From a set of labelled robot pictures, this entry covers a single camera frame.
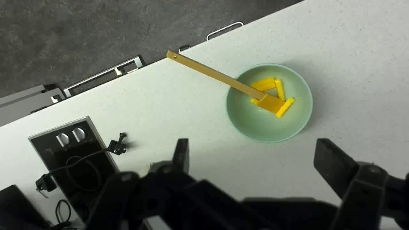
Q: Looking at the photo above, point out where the silver cooktop knob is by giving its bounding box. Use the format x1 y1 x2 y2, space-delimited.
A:
70 126 86 141
54 131 70 148

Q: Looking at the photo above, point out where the wooden spatula yellow head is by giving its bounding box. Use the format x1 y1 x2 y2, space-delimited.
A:
164 48 284 113

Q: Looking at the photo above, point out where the black clamp cable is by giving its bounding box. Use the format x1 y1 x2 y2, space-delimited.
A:
34 145 118 195

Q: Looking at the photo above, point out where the black cooktop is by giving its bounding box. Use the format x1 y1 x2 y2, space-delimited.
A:
28 115 122 224

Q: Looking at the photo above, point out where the green bowl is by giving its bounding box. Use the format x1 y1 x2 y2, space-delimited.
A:
224 62 314 144

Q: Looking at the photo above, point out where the yellow stick piece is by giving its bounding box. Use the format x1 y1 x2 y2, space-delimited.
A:
249 76 277 92
274 95 296 118
273 78 286 102

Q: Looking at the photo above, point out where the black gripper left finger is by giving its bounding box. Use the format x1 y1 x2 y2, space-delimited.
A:
145 138 190 189

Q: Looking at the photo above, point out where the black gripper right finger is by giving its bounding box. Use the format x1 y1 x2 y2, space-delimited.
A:
313 138 409 230

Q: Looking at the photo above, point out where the silver drawer handle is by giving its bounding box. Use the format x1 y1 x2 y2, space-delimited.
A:
205 20 245 42
62 55 145 97

